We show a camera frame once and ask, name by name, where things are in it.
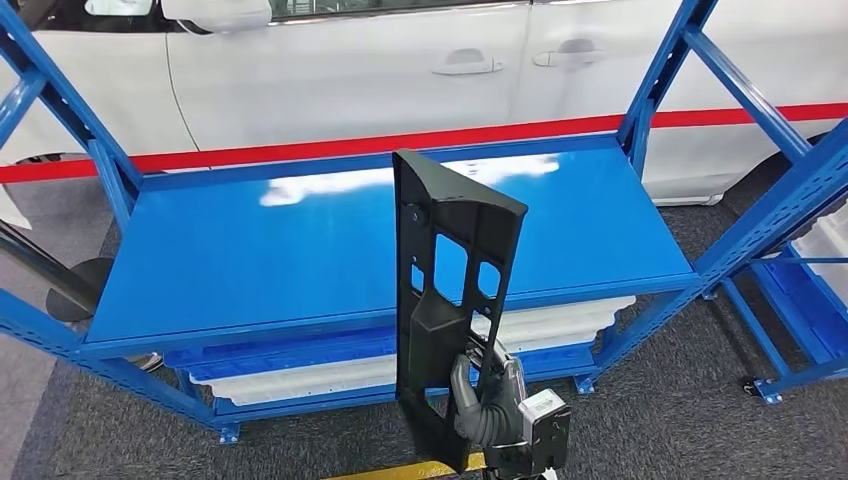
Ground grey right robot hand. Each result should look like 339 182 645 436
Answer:
450 334 530 416

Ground black plastic plate bracket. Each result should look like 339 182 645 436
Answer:
392 149 529 475

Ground blue metal shelf rack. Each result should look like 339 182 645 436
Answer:
0 0 848 445

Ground chrome round stanchion base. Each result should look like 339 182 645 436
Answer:
122 352 164 374

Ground white car with red stripe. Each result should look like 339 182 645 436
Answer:
0 0 848 208

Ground blue metal rack on wheels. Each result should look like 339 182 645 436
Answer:
718 248 848 407

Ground black round-base stand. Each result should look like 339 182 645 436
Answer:
0 221 117 324

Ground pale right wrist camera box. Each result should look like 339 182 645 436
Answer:
521 388 566 425

